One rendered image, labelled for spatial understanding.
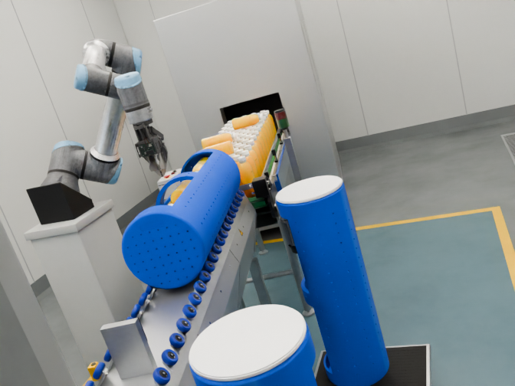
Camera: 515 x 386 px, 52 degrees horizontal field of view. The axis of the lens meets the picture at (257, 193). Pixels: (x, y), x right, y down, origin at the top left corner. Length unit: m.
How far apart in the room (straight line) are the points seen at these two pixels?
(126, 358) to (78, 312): 1.40
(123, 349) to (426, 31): 5.51
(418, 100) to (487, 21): 1.09
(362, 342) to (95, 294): 1.29
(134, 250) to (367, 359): 1.11
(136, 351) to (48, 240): 1.37
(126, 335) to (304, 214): 0.90
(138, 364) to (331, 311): 0.99
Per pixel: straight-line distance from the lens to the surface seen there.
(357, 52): 6.50
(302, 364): 1.18
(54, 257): 2.75
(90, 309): 2.79
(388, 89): 6.53
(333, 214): 2.05
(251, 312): 1.33
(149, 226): 1.76
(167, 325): 1.67
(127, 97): 1.85
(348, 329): 2.26
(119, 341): 1.45
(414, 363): 2.51
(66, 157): 2.76
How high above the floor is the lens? 1.66
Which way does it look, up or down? 16 degrees down
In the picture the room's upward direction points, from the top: 17 degrees counter-clockwise
